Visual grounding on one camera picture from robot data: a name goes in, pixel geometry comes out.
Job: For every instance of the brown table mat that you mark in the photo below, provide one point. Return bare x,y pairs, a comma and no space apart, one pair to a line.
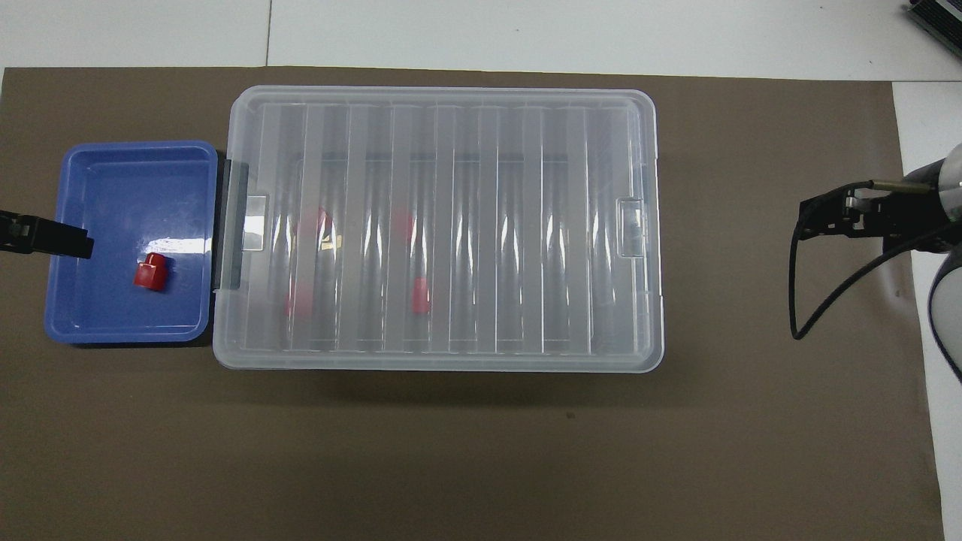
481,451

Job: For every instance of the grey finned device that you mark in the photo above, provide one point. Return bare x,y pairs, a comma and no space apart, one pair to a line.
939,19

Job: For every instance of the blue plastic tray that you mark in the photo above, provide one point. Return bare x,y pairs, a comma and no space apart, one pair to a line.
113,195

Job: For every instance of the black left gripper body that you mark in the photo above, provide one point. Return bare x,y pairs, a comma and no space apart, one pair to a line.
15,234

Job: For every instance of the clear plastic storage box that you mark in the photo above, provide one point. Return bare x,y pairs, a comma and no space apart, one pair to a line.
255,334

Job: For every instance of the clear ribbed box lid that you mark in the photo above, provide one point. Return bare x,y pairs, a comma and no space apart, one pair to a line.
526,150

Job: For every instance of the red block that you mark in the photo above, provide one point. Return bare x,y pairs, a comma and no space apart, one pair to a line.
299,302
152,273
312,225
403,223
421,295

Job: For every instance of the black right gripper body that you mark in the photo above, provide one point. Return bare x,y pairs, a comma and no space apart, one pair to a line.
913,214

